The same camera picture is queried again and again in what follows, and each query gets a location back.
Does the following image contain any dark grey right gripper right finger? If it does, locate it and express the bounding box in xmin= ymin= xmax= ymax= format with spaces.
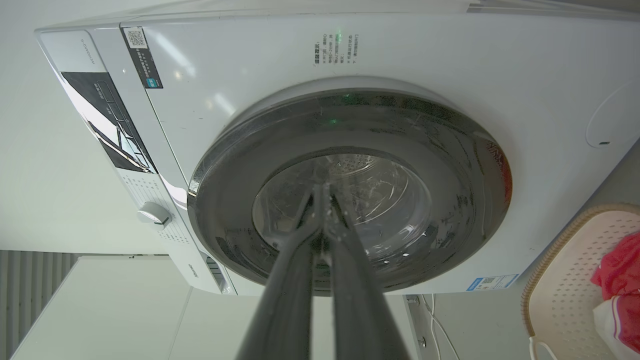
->
xmin=321 ymin=182 xmax=412 ymax=360

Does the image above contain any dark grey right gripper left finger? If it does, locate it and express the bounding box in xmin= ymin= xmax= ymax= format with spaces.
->
xmin=235 ymin=182 xmax=323 ymax=360

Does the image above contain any white perforated laundry basket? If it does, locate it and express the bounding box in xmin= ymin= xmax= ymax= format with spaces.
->
xmin=520 ymin=202 xmax=640 ymax=360

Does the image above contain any round dark washing machine door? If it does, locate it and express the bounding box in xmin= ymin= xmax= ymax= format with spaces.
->
xmin=186 ymin=90 xmax=513 ymax=293

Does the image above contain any white cabinet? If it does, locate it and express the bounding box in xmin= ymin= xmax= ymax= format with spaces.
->
xmin=10 ymin=255 xmax=418 ymax=360

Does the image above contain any silver washing machine control knob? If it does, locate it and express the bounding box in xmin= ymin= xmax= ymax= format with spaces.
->
xmin=136 ymin=201 xmax=173 ymax=227

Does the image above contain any white front-load washing machine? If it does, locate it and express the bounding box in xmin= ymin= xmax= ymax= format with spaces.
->
xmin=34 ymin=0 xmax=640 ymax=297

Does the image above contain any grey ribbed radiator panel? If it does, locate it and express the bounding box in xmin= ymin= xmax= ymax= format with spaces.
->
xmin=0 ymin=249 xmax=81 ymax=360

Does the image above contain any red and white garment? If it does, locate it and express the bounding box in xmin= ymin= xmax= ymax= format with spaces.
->
xmin=590 ymin=231 xmax=640 ymax=353

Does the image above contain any white power cable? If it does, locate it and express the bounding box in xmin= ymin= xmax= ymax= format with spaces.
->
xmin=421 ymin=294 xmax=461 ymax=360

